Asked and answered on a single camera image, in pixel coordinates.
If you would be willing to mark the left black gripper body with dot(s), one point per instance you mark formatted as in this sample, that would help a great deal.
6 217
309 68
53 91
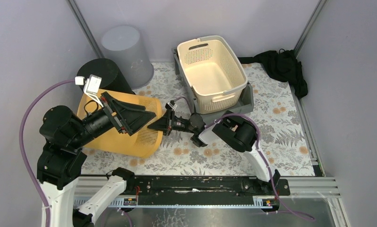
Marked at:
114 114

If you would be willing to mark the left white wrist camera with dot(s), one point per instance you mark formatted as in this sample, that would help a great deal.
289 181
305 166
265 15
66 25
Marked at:
91 86

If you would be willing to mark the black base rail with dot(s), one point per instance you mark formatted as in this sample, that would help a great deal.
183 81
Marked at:
241 185

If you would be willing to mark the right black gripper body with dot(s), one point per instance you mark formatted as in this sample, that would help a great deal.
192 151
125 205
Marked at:
176 123

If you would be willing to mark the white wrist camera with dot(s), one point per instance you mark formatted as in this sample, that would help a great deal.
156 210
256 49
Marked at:
171 105
91 86

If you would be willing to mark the cream perforated plastic basket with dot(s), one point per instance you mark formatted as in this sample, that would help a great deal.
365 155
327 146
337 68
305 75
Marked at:
213 73

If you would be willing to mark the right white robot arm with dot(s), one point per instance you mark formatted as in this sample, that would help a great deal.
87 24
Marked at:
237 130

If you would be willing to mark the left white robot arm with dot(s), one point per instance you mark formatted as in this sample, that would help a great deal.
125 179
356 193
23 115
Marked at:
60 164

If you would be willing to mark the black cloth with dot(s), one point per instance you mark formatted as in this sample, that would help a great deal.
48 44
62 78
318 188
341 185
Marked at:
283 66

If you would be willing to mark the large grey plastic bin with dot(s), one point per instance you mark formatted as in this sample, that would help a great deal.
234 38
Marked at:
125 46

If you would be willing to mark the grey plastic tray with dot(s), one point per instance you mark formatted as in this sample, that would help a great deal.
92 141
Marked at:
244 105

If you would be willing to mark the yellow perforated plastic basket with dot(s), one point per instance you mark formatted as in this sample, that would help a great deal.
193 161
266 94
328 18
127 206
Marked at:
141 144

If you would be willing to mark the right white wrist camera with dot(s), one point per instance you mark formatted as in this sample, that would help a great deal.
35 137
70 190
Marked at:
171 105

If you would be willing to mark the black ribbed plastic bin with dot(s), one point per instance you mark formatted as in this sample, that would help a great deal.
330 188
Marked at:
108 70

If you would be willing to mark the aluminium cable duct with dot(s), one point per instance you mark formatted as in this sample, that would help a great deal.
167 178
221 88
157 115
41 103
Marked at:
191 200

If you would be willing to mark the floral patterned table mat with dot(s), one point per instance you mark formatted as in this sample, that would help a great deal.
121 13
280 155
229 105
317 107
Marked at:
275 113

